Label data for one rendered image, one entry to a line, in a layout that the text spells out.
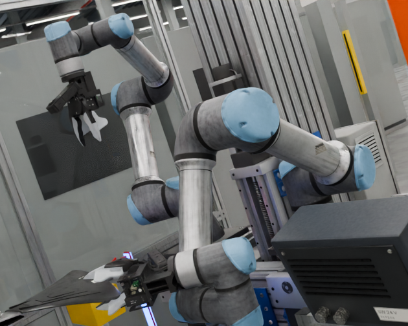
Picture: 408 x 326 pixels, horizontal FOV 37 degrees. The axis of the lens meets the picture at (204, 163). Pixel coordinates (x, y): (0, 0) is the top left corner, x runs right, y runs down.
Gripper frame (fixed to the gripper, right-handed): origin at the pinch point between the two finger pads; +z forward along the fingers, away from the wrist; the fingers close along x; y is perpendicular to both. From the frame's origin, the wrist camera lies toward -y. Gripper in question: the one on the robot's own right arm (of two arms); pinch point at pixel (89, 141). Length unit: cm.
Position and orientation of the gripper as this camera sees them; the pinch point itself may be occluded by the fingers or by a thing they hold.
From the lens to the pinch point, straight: 183.4
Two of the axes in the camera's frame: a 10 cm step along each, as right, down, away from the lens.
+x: -6.4, 1.3, 7.6
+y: 7.1, -3.0, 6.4
